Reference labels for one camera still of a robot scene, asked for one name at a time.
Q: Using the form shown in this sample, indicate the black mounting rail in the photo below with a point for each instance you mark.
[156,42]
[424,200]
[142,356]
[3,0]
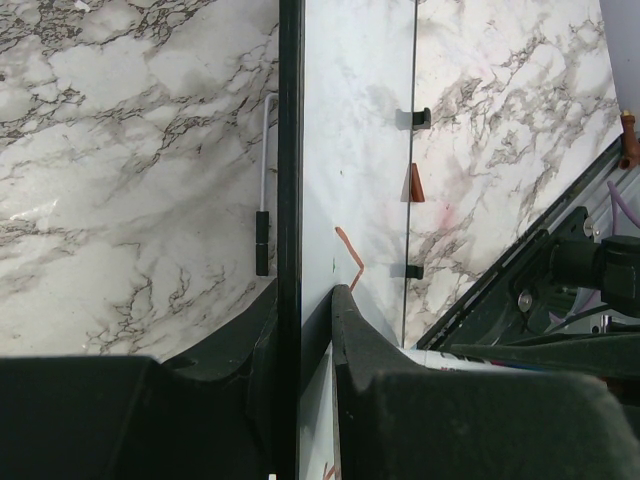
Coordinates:
[486,318]

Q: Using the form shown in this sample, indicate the white marker pen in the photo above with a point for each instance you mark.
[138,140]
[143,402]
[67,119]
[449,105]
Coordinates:
[442,361]

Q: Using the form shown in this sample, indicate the black framed whiteboard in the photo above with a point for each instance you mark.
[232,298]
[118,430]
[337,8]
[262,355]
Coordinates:
[345,142]

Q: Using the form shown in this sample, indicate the brown pipe valve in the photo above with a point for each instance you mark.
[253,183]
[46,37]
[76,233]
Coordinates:
[630,143]

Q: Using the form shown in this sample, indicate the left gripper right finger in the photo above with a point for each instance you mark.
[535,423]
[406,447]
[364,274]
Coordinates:
[400,420]

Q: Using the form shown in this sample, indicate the brown marker cap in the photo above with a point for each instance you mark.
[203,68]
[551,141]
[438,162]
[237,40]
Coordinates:
[413,191]

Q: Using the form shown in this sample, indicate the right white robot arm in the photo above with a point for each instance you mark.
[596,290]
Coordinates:
[569,260]

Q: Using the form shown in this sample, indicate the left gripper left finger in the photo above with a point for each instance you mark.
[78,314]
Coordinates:
[203,414]

